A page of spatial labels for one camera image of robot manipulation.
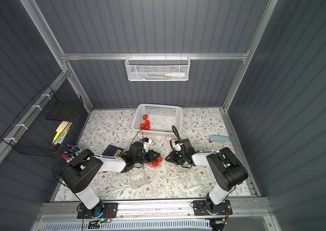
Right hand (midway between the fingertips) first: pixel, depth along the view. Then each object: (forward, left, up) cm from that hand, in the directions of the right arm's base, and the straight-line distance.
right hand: (168, 159), depth 90 cm
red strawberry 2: (-3, +8, +2) cm, 9 cm away
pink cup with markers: (-1, +56, +11) cm, 57 cm away
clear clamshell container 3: (-12, -12, -2) cm, 17 cm away
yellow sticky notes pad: (+4, +56, +27) cm, 62 cm away
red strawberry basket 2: (+25, +19, +2) cm, 32 cm away
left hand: (-1, +3, +4) cm, 5 cm away
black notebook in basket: (+19, +59, +27) cm, 68 cm away
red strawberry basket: (+29, +16, +1) cm, 34 cm away
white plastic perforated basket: (+35, +9, 0) cm, 36 cm away
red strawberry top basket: (+35, +18, +1) cm, 39 cm away
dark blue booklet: (+6, +37, 0) cm, 37 cm away
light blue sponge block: (+16, -36, 0) cm, 39 cm away
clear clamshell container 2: (-4, +11, +1) cm, 12 cm away
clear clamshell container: (-10, +19, -3) cm, 22 cm away
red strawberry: (0, +5, +1) cm, 5 cm away
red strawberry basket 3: (+24, +16, +1) cm, 29 cm away
